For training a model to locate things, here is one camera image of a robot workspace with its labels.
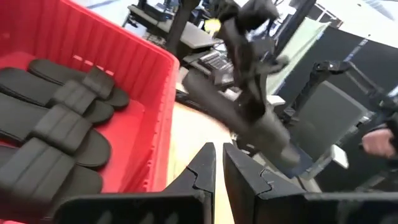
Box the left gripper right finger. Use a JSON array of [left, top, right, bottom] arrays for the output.
[[223, 142, 398, 224]]

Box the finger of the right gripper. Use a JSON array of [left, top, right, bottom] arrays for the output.
[[233, 73, 253, 123], [251, 73, 270, 125]]

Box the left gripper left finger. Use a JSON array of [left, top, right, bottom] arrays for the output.
[[53, 142, 217, 224]]

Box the red plastic bin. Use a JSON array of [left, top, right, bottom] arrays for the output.
[[0, 0, 181, 224]]

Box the black keyboard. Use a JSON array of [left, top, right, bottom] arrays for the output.
[[198, 49, 234, 72]]

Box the yellow tag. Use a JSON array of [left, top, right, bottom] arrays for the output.
[[204, 17, 222, 34]]

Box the light green board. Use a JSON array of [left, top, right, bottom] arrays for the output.
[[266, 17, 331, 96]]

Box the grey desk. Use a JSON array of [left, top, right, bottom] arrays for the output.
[[127, 4, 220, 50]]

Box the black metal stand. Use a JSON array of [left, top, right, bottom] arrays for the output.
[[312, 60, 398, 106]]

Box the person's hand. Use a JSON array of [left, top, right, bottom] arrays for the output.
[[361, 127, 397, 159]]

